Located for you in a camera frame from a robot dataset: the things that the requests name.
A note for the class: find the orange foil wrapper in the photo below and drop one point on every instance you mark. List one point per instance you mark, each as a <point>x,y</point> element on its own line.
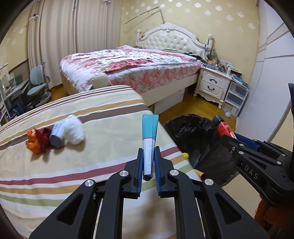
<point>36,141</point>

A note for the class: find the floral quilt bed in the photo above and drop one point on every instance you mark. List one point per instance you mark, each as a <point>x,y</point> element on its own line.
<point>154,74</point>

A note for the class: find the striped bed sheet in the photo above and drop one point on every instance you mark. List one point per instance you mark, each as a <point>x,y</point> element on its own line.
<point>33,185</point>

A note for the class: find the white nightstand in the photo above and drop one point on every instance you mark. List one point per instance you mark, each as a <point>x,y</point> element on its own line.
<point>212,85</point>

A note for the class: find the grey desk chair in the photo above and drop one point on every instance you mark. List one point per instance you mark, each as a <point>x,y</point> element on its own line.
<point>39,93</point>

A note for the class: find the white tissue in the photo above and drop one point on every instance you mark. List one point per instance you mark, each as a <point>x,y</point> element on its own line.
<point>72,129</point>

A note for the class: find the yellow foam fruit net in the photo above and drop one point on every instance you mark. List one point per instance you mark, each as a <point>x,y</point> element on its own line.
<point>185,155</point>

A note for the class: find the white underbed box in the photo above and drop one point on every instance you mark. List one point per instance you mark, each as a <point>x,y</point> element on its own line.
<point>168,102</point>

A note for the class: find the plastic drawer unit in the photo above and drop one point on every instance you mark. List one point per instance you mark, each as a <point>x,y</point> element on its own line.
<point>235,98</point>

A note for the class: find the beige curtains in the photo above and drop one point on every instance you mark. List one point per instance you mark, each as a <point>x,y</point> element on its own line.
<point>59,28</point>

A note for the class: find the teal white tube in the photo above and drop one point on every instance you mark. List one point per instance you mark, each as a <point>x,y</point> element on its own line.
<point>149,134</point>

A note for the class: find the white tufted headboard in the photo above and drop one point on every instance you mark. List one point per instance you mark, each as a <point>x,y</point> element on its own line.
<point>169,36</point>

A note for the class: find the white round bedpost knob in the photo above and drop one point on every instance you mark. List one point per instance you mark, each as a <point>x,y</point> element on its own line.
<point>100,81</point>

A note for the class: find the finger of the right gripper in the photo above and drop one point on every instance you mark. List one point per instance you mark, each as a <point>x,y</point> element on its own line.
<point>267,159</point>
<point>249,142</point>

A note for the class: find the orange foam fruit net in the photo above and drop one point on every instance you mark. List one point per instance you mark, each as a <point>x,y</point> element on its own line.
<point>201,175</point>

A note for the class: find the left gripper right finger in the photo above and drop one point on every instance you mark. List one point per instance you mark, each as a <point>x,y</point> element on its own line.
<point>202,208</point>

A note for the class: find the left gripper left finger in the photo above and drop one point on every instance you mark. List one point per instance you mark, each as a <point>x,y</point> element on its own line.
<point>95,209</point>

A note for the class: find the study desk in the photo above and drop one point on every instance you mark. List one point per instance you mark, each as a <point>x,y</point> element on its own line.
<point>10,91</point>

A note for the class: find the dark red ribbon tassel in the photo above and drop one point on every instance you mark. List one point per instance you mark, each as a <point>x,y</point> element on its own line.
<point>45,134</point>

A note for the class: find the black lined trash bin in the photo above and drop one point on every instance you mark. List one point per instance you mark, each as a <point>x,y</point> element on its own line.
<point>197,136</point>

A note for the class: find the red cylindrical can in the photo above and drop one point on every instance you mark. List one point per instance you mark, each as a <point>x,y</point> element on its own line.
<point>223,127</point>

